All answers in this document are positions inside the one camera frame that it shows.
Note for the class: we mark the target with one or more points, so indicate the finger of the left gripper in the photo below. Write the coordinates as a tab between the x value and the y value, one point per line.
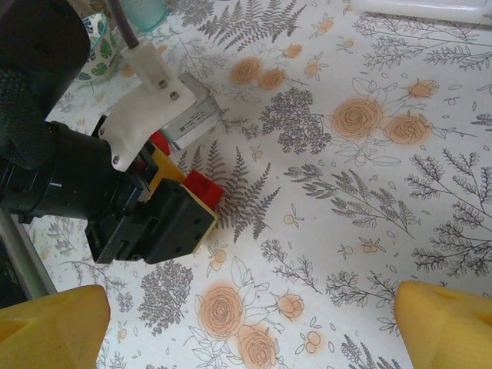
180	223
165	171

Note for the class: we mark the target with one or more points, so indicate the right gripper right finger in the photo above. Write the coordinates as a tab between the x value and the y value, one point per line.
449	330

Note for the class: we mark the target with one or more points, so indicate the white plastic container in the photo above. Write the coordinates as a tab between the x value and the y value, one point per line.
423	7

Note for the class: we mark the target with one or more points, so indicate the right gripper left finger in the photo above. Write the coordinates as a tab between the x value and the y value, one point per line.
50	330

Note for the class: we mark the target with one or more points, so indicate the aluminium front frame rail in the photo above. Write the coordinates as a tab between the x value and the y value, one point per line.
27	261

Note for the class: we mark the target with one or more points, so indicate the leaf pattern bowl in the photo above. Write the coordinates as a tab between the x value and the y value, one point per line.
100	57

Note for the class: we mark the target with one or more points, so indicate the teal glass cup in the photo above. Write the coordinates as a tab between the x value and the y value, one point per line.
146	13

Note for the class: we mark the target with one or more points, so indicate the red lego brick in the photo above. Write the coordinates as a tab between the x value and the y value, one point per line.
158	140
203	188

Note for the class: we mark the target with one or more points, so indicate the floral print tablecloth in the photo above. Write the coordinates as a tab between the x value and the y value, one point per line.
346	192

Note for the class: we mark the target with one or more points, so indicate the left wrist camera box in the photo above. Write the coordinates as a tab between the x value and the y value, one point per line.
153	100

